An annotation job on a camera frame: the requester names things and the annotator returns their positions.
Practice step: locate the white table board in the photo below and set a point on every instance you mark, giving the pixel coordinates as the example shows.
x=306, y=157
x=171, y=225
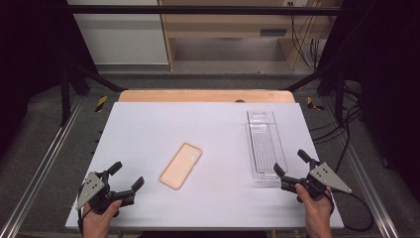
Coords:
x=211, y=125

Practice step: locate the black horizontal frame bar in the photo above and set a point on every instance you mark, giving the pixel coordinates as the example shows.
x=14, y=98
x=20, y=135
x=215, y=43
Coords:
x=198, y=10

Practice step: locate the black curtain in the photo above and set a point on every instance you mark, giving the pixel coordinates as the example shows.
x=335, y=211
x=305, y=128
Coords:
x=29, y=49
x=386, y=66

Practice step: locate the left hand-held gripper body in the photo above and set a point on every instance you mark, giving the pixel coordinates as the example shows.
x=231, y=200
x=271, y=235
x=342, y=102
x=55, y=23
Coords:
x=94, y=190

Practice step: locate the light wooden desk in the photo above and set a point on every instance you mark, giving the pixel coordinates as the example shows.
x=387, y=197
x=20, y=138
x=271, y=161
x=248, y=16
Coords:
x=228, y=24

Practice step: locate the person's left hand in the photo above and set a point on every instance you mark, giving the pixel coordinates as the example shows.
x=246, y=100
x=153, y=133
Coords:
x=99, y=221

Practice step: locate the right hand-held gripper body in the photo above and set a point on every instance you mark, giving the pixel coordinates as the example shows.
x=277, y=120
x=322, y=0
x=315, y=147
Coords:
x=325, y=177

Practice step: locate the black frame strut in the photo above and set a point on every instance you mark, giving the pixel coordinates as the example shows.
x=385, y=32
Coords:
x=330, y=79
x=92, y=77

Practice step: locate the aluminium floor rail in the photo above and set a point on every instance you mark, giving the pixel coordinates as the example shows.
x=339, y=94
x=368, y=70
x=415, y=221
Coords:
x=43, y=155
x=363, y=172

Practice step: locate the person's right hand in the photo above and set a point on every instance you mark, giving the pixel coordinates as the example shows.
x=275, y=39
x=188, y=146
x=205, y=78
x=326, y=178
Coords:
x=315, y=214

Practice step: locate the beige phone case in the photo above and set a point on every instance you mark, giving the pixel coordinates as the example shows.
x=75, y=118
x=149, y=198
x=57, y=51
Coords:
x=181, y=166

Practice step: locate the clear plastic tray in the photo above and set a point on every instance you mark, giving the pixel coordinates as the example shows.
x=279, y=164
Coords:
x=265, y=145

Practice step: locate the white cabinet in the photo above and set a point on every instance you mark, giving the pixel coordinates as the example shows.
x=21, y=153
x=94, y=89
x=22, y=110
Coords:
x=122, y=36

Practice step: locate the wooden table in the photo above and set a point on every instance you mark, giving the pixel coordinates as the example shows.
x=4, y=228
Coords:
x=198, y=95

